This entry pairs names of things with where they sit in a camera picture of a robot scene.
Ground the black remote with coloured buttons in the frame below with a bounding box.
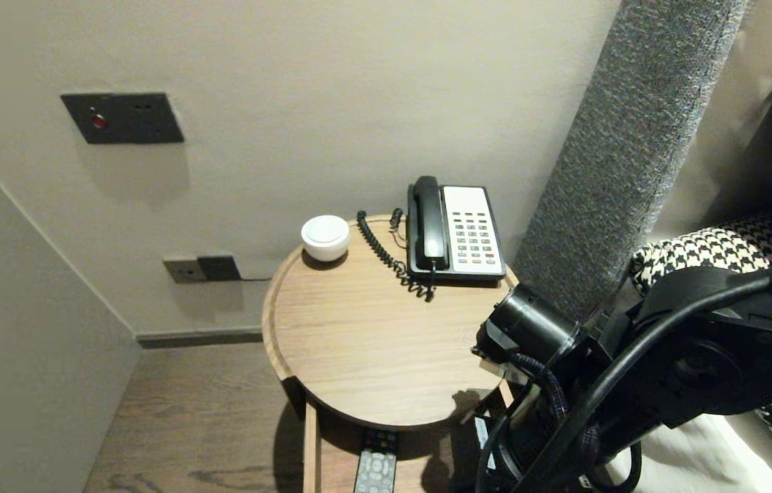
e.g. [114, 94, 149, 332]
[354, 428, 399, 493]

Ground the round wooden nightstand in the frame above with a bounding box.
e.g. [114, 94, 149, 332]
[261, 214, 521, 432]

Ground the white bed sheet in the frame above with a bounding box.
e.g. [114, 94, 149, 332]
[601, 411, 772, 493]

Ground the black and white desk telephone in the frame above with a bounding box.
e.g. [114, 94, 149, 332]
[406, 185, 507, 284]

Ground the black telephone handset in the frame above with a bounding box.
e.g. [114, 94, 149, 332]
[412, 176, 449, 271]

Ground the white round puck device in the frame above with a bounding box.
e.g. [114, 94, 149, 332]
[301, 214, 351, 262]

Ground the houndstooth black and white pillow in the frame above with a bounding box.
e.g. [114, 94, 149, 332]
[630, 205, 772, 488]

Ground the grey upholstered headboard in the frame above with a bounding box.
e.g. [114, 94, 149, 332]
[512, 0, 748, 323]

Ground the brown skirting board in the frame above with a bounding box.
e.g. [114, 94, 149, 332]
[136, 329, 264, 350]

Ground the beige upholstered headboard panel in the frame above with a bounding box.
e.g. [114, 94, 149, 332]
[649, 0, 772, 240]

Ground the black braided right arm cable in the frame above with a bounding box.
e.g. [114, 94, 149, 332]
[509, 351, 643, 493]

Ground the black coiled telephone cord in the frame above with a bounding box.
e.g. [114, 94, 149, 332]
[357, 209, 436, 303]

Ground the grey wall socket plate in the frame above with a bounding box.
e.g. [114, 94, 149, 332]
[163, 257, 207, 284]

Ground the dark wall switch panel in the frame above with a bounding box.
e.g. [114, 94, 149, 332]
[61, 92, 186, 144]

